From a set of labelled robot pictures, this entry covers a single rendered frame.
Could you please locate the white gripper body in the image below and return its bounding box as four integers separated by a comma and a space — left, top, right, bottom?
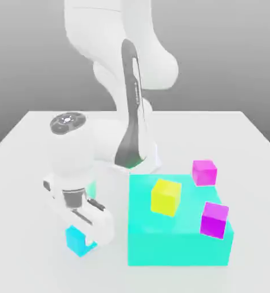
53, 199, 115, 247

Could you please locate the small cyan cube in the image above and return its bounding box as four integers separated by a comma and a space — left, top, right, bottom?
65, 225, 98, 258

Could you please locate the large turquoise box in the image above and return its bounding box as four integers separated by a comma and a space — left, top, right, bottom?
127, 174, 235, 267

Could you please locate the small purple-magenta cube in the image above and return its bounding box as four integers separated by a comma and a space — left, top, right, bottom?
199, 201, 230, 240

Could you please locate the small pink-magenta cube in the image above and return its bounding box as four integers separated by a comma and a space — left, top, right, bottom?
192, 159, 218, 187

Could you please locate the small yellow cube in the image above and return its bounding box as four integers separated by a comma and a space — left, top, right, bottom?
150, 179, 182, 217

